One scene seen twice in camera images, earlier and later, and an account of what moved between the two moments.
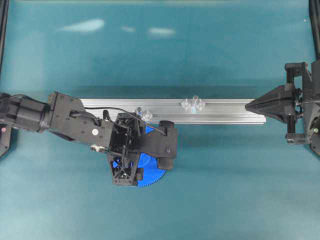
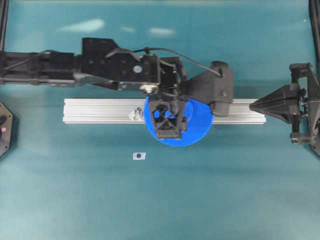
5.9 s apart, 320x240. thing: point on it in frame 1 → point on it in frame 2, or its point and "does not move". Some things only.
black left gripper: x=127 y=131 → x=168 y=106
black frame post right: x=314 y=14 does not move
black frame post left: x=4 y=8 does not move
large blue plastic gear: x=152 y=173 → x=199 y=118
